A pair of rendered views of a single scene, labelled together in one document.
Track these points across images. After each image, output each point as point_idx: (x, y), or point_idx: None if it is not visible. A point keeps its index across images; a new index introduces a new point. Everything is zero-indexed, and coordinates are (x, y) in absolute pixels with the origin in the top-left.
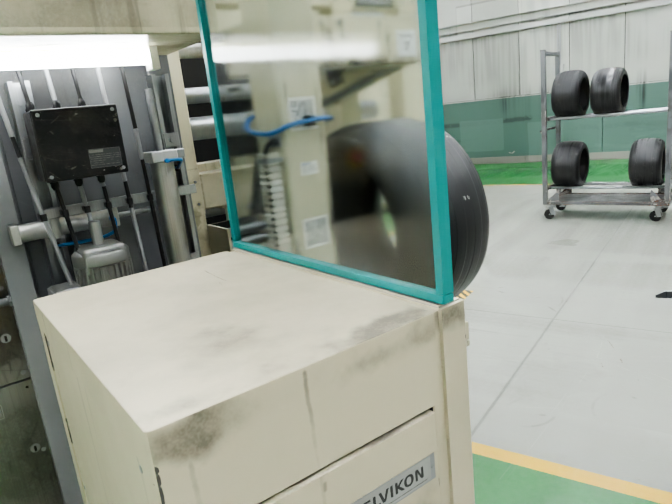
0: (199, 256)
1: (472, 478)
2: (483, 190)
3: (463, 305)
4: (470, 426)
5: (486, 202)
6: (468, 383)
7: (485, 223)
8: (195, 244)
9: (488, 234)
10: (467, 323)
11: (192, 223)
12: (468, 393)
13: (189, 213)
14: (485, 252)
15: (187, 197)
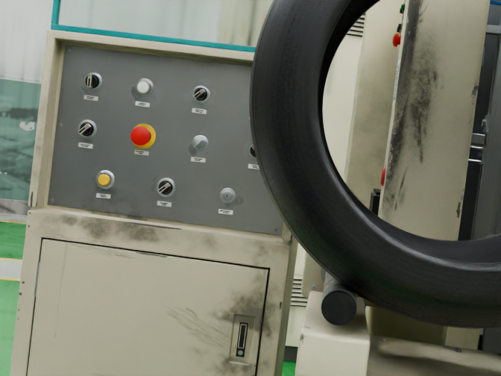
0: (489, 122)
1: (33, 152)
2: (271, 9)
3: (47, 33)
4: (38, 115)
5: (262, 33)
6: (41, 85)
7: (251, 74)
8: (491, 105)
9: (253, 102)
10: (300, 334)
11: (495, 77)
12: (40, 91)
13: (496, 63)
14: (256, 144)
15: (499, 42)
